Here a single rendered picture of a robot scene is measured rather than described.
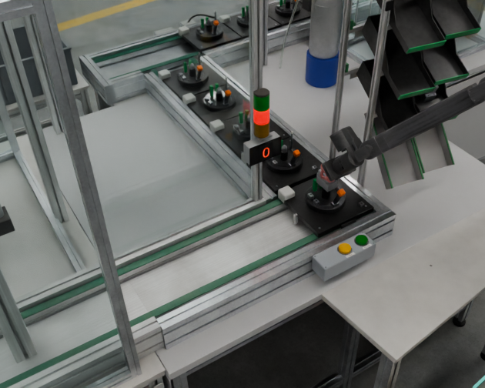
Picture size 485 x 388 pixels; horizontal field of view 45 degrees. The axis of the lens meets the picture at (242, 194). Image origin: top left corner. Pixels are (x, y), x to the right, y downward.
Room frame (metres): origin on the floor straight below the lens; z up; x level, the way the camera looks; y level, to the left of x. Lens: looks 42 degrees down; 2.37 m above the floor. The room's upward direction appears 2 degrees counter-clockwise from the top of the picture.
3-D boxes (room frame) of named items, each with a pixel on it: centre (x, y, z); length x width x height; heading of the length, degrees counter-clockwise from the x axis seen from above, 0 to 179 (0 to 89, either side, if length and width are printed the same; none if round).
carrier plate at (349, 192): (1.54, -0.29, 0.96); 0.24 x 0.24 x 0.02; 31
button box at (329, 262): (1.31, -0.33, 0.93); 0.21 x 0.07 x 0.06; 121
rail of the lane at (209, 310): (1.27, -0.13, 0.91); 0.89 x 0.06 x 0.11; 121
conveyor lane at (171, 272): (1.41, -0.02, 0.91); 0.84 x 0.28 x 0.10; 121
